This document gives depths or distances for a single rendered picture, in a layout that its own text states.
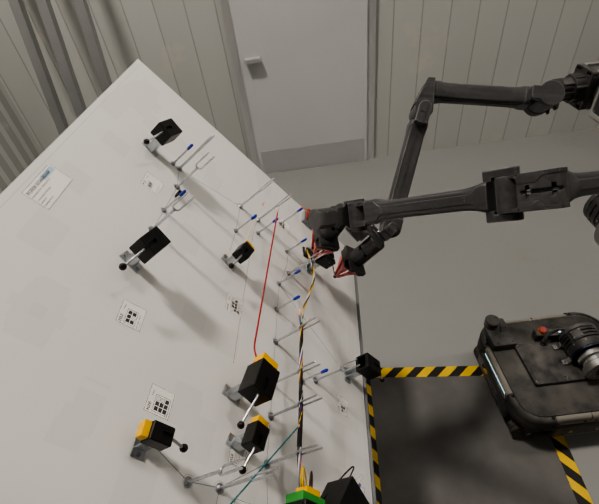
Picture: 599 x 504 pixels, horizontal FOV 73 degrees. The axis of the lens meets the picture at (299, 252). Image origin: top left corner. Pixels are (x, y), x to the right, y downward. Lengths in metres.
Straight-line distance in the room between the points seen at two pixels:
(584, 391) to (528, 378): 0.22
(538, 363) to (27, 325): 2.02
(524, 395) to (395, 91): 2.63
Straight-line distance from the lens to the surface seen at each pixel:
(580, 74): 1.62
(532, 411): 2.13
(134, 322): 0.82
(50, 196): 0.89
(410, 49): 3.76
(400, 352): 2.44
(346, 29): 3.54
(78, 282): 0.81
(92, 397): 0.74
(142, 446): 0.75
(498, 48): 4.05
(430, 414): 2.28
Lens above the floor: 2.02
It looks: 42 degrees down
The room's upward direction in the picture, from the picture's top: 8 degrees counter-clockwise
